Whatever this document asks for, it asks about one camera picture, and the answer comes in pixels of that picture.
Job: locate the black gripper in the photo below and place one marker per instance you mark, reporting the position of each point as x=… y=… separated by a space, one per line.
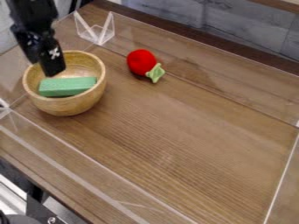
x=34 y=16

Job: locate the brown wooden bowl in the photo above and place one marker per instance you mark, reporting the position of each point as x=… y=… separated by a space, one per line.
x=83 y=64

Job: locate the green rectangular block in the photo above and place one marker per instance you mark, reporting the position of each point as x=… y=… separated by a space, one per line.
x=63 y=87

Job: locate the red plush strawberry toy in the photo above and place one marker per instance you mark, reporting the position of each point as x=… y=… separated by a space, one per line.
x=144 y=64

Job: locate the black metal table leg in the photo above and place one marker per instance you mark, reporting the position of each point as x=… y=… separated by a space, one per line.
x=37 y=209

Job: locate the clear acrylic corner bracket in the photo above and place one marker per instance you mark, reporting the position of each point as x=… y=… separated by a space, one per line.
x=97 y=34

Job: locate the clear acrylic front wall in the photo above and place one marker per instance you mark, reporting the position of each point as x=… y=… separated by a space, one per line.
x=98 y=194

